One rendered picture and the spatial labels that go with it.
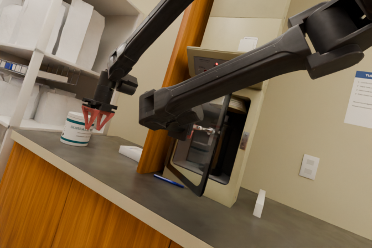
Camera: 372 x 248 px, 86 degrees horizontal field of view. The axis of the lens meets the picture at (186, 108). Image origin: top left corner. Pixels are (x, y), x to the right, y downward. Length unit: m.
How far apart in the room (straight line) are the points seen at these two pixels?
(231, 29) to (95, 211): 0.89
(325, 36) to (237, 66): 0.13
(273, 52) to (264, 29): 0.57
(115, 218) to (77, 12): 1.35
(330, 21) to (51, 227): 1.04
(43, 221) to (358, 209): 1.36
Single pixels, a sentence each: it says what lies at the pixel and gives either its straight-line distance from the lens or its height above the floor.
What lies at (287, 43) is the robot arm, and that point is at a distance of 0.38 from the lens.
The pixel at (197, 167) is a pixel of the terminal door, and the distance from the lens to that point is 0.71.
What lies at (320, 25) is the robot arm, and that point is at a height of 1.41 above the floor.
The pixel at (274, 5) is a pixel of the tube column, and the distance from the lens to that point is 1.00.
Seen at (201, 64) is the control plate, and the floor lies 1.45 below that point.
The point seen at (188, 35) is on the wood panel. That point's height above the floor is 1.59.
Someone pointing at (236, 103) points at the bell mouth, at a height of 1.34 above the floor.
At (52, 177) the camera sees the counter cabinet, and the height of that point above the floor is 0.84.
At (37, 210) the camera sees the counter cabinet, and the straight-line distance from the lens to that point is 1.10.
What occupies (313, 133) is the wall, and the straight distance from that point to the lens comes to 1.26.
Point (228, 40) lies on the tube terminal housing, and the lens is 0.95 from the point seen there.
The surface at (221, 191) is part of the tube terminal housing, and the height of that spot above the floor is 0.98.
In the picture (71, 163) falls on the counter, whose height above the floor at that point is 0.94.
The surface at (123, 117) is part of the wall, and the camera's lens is 1.71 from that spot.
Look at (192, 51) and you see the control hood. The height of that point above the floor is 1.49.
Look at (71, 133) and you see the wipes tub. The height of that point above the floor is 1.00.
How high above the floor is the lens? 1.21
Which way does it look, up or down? 3 degrees up
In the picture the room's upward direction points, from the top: 16 degrees clockwise
